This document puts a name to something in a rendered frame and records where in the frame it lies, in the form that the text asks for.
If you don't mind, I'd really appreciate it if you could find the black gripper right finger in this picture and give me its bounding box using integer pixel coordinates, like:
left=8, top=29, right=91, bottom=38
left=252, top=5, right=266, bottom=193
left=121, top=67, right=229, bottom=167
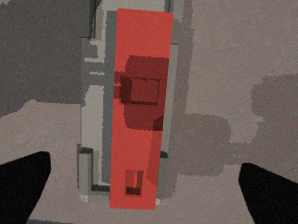
left=238, top=163, right=298, bottom=224

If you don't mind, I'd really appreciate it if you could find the red long rectangular block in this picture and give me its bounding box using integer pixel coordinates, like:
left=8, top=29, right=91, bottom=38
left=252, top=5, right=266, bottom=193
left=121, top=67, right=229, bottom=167
left=109, top=8, right=174, bottom=210

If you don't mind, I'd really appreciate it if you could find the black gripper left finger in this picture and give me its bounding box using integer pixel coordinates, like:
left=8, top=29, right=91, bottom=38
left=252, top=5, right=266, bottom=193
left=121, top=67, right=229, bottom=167
left=0, top=151, right=51, bottom=224

